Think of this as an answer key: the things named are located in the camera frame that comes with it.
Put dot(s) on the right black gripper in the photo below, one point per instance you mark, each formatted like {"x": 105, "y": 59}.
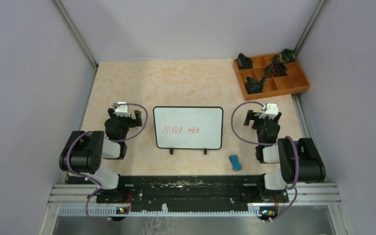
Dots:
{"x": 251, "y": 116}

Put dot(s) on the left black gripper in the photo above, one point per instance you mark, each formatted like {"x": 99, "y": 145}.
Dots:
{"x": 134, "y": 122}

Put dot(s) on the small whiteboard with stand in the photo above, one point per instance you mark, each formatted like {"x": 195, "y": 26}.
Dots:
{"x": 188, "y": 127}

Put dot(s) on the blue whiteboard eraser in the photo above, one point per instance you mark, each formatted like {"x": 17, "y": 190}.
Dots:
{"x": 235, "y": 163}

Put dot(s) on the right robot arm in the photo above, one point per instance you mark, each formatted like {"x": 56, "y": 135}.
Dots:
{"x": 299, "y": 160}

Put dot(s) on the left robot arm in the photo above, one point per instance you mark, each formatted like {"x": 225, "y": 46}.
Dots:
{"x": 83, "y": 152}

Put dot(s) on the dark cloth bundle front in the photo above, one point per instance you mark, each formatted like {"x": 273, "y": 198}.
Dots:
{"x": 254, "y": 86}

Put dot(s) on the dark cloth bundle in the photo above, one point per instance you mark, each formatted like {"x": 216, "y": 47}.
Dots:
{"x": 243, "y": 62}
{"x": 285, "y": 56}
{"x": 254, "y": 86}
{"x": 279, "y": 69}

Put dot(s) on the orange compartment tray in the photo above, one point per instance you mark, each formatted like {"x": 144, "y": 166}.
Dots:
{"x": 294, "y": 82}

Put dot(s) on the dark cloth bundle middle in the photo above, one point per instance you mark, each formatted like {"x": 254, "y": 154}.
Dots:
{"x": 279, "y": 69}

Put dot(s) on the dark cloth bundle left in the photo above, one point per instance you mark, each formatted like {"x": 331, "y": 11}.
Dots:
{"x": 243, "y": 62}

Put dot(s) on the dark cloth bundle back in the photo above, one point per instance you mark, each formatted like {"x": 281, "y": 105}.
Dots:
{"x": 285, "y": 56}

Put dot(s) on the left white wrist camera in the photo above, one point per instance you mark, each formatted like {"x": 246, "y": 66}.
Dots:
{"x": 121, "y": 109}

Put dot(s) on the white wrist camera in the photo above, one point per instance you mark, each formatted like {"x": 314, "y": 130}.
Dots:
{"x": 270, "y": 110}
{"x": 121, "y": 109}

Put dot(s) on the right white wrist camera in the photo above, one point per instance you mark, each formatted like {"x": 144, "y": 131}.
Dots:
{"x": 270, "y": 110}

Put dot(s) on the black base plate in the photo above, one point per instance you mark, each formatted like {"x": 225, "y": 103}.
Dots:
{"x": 224, "y": 193}

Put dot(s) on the aluminium frame rail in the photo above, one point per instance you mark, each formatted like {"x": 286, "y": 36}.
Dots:
{"x": 73, "y": 200}

